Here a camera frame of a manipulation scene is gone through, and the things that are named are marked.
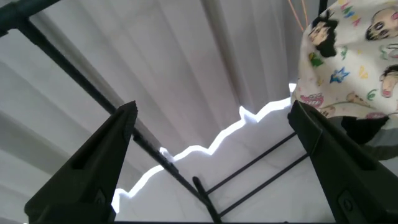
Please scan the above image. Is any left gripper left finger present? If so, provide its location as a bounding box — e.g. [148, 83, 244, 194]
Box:
[24, 100, 139, 223]

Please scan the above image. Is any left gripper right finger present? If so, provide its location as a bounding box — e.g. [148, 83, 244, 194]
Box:
[287, 100, 398, 223]

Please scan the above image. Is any cream printed garment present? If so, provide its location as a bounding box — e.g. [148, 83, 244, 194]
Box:
[290, 0, 398, 121]

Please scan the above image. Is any white laundry basket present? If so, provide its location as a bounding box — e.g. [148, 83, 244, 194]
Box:
[328, 116, 398, 161]

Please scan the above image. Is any black clothes rack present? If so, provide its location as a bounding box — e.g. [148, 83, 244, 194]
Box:
[0, 0, 329, 223]

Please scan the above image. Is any pink clothes hanger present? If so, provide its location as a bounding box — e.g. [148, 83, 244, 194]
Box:
[287, 0, 309, 32]

